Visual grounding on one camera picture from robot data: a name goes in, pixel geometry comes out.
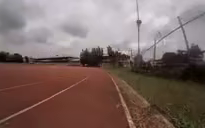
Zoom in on clump of dark trees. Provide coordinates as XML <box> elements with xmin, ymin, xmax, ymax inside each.
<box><xmin>79</xmin><ymin>45</ymin><xmax>131</xmax><ymax>68</ymax></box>

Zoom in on floodlight pole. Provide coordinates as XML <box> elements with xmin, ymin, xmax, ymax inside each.
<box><xmin>135</xmin><ymin>0</ymin><xmax>143</xmax><ymax>68</ymax></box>

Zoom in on long low building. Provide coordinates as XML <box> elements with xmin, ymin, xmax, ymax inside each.
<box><xmin>30</xmin><ymin>55</ymin><xmax>81</xmax><ymax>65</ymax></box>

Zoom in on trees behind fence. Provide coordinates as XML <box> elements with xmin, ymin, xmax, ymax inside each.
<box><xmin>133</xmin><ymin>43</ymin><xmax>205</xmax><ymax>68</ymax></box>

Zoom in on tall net fence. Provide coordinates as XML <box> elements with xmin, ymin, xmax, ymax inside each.
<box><xmin>141</xmin><ymin>6</ymin><xmax>205</xmax><ymax>68</ymax></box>

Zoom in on dark hedge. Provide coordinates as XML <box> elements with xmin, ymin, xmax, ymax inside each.
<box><xmin>133</xmin><ymin>61</ymin><xmax>205</xmax><ymax>84</ymax></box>

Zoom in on dark trees beside building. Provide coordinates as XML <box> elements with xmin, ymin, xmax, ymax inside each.
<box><xmin>0</xmin><ymin>50</ymin><xmax>30</xmax><ymax>64</ymax></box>

